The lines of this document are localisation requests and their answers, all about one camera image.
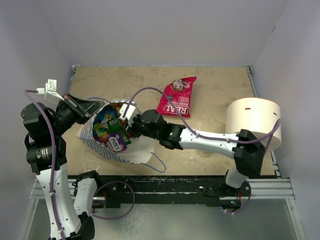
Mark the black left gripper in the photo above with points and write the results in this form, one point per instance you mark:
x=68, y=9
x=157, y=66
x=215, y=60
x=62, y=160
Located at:
x=85, y=108

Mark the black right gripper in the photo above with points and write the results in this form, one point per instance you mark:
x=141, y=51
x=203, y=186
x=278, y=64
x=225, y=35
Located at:
x=131, y=130

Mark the blue checkered paper bag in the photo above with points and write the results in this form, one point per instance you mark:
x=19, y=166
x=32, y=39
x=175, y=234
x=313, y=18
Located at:
x=139, y=151

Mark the purple Fox's candy bag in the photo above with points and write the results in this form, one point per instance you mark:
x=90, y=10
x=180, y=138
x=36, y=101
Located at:
x=116, y=142

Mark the red Real chips bag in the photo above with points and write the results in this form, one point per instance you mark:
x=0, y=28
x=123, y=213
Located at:
x=179, y=92

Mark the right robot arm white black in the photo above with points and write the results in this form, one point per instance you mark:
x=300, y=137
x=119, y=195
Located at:
x=243, y=147

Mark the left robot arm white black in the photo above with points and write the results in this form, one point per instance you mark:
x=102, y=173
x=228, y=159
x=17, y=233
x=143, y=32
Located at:
x=70, y=219

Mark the blue colourful snack bag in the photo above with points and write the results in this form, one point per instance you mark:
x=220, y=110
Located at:
x=100, y=121

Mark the green snack pack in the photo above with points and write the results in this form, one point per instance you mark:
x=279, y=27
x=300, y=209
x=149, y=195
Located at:
x=113, y=127

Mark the white cylindrical paper lamp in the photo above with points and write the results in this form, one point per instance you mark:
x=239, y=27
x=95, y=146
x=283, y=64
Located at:
x=257, y=115

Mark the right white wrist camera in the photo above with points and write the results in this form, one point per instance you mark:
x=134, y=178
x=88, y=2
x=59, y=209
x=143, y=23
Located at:
x=127, y=111

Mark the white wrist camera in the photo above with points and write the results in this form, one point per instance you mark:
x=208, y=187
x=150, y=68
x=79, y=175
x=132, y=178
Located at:
x=127, y=111
x=50, y=91

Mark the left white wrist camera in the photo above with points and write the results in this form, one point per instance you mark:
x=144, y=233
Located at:
x=50, y=91

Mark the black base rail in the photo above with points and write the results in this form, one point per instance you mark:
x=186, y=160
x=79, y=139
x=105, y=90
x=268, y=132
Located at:
x=208, y=190

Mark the aluminium frame rails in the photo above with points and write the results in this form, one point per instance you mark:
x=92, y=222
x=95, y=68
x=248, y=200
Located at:
x=259, y=188

